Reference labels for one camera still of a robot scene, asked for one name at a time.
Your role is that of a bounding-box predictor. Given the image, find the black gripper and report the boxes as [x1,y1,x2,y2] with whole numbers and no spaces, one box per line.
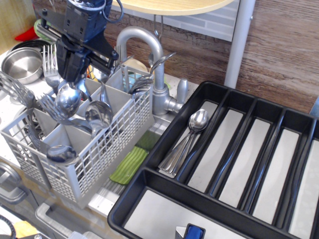
[39,0,118,83]

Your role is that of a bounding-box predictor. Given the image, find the small steel spoon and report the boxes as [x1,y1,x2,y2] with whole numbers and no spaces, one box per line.
[74,78,92,102]

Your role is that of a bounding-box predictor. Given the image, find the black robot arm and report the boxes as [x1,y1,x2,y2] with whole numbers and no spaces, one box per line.
[39,0,119,84]

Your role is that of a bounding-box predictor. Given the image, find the large upright steel spoon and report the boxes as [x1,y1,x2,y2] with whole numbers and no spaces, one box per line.
[91,66,112,111]

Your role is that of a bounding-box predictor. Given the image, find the steel fork behind basket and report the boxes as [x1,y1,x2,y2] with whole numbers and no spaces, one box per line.
[113,45,134,73]

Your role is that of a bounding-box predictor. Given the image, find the large steel spoon bowl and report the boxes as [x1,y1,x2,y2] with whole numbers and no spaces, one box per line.
[85,101,113,139]

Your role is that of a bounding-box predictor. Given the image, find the grey plastic cutlery basket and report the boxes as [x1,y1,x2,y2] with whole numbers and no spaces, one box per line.
[1,66,154,208]

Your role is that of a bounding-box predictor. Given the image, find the steel spoon front corner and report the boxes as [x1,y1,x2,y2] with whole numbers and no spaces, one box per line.
[46,145,77,165]

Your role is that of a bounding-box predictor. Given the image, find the black cutlery tray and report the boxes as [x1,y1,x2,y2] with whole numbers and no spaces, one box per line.
[108,81,319,239]

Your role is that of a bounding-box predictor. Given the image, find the upright steel fork left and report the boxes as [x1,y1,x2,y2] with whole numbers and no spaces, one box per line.
[42,44,61,95]

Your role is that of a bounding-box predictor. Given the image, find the stainless steel pot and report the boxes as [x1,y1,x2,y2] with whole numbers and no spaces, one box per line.
[0,40,45,85]

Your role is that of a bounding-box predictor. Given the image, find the steel fork in middle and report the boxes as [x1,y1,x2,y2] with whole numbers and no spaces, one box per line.
[38,94,92,133]

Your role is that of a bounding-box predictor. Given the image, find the red toy pepper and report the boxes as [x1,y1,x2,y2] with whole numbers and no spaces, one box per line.
[14,26,39,42]

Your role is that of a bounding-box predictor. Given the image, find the green toy vegetable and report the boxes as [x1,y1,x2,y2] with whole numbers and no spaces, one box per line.
[33,19,52,41]

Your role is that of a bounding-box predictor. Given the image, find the steel forks left edge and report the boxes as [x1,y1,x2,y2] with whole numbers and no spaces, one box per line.
[0,71,50,154]

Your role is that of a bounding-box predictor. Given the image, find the metal hanging hook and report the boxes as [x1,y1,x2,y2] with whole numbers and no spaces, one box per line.
[153,14,164,41]

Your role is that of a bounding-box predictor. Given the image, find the wooden round shelf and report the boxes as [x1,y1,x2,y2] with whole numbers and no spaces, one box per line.
[121,0,233,16]

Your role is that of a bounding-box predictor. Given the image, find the silver toy faucet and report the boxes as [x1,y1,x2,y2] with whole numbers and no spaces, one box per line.
[116,26,188,115]

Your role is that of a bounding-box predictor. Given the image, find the stack of steel spoons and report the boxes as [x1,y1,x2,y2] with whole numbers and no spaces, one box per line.
[158,109,209,176]

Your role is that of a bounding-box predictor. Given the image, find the yellow object bottom left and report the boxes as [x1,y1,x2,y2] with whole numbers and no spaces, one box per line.
[13,221,38,239]

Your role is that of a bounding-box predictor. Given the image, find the blue and silver object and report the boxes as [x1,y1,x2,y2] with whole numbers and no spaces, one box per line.
[175,224,206,239]

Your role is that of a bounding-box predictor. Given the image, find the grey metal post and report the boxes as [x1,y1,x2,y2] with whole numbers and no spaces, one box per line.
[224,0,256,89]

